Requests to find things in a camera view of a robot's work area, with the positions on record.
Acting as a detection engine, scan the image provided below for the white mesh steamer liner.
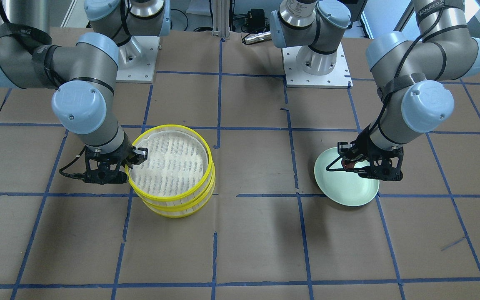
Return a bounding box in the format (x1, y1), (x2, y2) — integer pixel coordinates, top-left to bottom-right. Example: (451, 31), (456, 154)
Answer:
(128, 130), (208, 198)

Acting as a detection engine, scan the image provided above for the pale green round plate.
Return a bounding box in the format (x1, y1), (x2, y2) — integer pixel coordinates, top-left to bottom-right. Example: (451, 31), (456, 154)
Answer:
(314, 147), (380, 207)

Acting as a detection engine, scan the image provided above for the silver cylindrical connector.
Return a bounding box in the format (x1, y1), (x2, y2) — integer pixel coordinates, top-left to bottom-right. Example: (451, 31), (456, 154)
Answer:
(241, 32), (272, 45)

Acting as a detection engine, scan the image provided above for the robot white base plate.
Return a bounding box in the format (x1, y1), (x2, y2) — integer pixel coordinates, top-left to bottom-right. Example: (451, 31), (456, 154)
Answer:
(116, 36), (160, 84)

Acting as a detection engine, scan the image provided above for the aluminium frame post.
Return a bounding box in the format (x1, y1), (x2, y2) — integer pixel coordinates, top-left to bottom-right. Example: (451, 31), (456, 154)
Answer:
(210, 0), (233, 40)

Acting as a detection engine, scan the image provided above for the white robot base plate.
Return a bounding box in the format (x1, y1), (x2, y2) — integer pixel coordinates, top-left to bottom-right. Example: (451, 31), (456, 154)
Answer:
(282, 44), (353, 89)

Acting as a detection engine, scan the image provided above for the black power adapter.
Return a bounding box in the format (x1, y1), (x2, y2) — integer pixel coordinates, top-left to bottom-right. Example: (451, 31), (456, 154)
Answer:
(246, 8), (265, 30)

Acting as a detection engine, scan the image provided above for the yellow bamboo steamer base layer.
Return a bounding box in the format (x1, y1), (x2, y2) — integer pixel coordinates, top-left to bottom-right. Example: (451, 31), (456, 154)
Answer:
(136, 165), (216, 218)

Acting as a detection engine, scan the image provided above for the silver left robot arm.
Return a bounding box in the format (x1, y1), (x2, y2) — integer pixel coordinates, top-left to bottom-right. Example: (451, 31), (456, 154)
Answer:
(269, 0), (480, 182)

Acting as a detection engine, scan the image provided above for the red brown bun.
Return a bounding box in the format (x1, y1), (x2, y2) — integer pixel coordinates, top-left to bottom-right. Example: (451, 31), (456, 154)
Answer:
(342, 162), (356, 170)

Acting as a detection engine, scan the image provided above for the yellow rimmed bamboo steamer layer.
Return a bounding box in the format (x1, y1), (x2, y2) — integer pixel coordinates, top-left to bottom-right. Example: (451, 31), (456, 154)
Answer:
(126, 125), (214, 206)

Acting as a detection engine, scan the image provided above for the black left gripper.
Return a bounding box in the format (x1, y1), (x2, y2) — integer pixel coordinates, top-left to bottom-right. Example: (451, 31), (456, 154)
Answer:
(326, 142), (404, 182)

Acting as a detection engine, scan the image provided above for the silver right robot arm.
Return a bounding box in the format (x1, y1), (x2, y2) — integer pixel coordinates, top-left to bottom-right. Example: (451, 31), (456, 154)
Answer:
(0, 0), (171, 185)

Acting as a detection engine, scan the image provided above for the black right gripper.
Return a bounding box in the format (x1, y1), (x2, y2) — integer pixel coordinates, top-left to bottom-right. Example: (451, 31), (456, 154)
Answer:
(59, 146), (148, 185)

